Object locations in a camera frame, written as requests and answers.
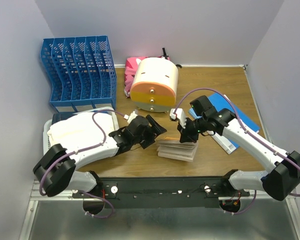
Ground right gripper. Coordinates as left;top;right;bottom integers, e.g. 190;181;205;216
177;115;208;143

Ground grey bottom drawer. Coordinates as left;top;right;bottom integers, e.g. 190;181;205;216
136;102;173;113

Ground orange paperback book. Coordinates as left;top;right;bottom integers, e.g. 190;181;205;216
156;137;198;162

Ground yellow drawer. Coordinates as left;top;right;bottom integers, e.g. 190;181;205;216
130;92;176;107

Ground blue document folder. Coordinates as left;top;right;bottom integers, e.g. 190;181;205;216
190;93;263;159

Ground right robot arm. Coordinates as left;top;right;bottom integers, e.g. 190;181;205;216
169;95;300;201

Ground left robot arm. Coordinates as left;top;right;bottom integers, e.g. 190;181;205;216
33;110;167;198

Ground white mini drawer cabinet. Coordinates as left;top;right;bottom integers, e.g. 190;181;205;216
132;57;179;99

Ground pink camouflage cloth bag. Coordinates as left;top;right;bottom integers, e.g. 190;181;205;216
124;55;176;99

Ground white folded cloth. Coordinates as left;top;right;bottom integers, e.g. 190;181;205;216
47;112;114;151

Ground blue plastic file organizer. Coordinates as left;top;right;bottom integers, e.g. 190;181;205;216
40;35;117;113

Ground white laundry basket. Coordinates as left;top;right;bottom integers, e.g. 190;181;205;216
42;106;119;154

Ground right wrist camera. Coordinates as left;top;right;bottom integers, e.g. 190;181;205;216
169;108;187;129

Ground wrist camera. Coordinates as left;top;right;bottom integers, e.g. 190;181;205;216
169;108;187;129
123;109;138;124

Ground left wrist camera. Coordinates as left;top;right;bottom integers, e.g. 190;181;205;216
123;109;138;124

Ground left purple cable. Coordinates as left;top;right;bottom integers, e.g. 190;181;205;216
39;110;127;196

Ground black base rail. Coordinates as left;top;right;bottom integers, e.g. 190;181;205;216
72;176;251;210

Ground aluminium frame rail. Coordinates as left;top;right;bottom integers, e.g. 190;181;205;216
42;174;300;201

